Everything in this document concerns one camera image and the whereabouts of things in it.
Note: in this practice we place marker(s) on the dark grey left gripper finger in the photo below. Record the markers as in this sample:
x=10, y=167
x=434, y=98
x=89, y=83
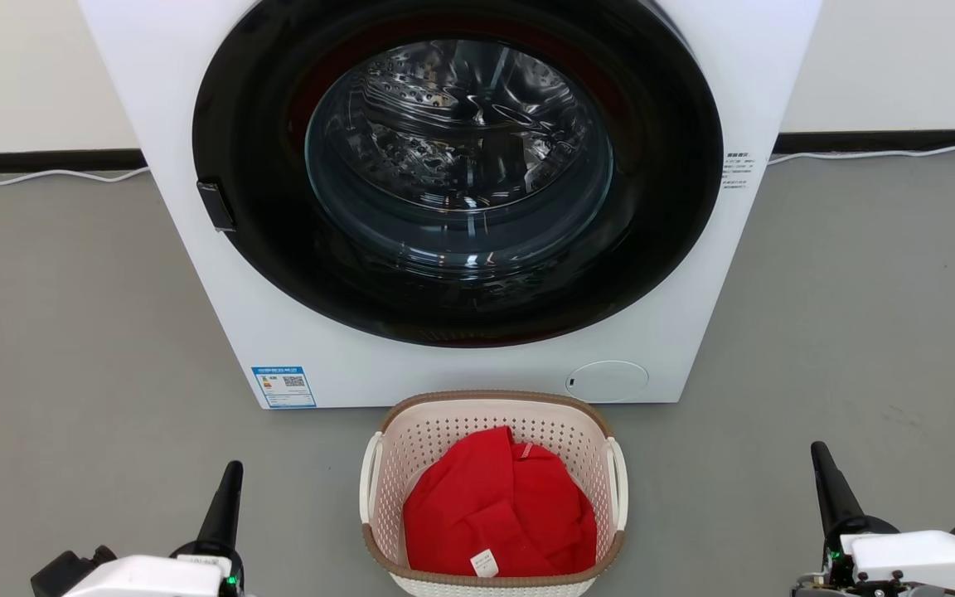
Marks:
x=225, y=514

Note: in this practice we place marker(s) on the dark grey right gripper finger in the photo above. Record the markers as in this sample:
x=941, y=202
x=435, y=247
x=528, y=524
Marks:
x=838, y=497

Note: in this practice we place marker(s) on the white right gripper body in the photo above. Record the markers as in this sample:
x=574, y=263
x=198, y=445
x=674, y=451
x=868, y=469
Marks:
x=917, y=560

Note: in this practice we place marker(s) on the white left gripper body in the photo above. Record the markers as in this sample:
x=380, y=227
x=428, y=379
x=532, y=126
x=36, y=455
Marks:
x=154, y=579

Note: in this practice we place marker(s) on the cream perforated plastic laundry basket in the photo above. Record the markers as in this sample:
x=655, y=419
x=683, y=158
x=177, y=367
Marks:
x=428, y=431

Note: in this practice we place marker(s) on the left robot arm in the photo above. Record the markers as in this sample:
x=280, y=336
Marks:
x=67, y=572

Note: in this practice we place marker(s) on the blue energy label sticker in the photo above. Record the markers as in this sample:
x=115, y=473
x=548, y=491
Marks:
x=283, y=387

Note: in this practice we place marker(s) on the round white filter cover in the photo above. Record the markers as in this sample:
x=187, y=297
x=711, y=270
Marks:
x=608, y=381

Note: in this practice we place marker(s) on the red garment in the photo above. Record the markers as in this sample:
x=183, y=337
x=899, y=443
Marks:
x=494, y=506

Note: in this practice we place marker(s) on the small printed machine sticker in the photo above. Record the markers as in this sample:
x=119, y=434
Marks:
x=738, y=170

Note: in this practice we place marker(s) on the black round washer door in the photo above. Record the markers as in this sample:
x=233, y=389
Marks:
x=254, y=166

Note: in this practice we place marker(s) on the white front-load washing machine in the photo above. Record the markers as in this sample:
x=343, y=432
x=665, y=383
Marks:
x=162, y=83

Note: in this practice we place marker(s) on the steel perforated washer drum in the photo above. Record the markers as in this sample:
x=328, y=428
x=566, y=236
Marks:
x=453, y=133

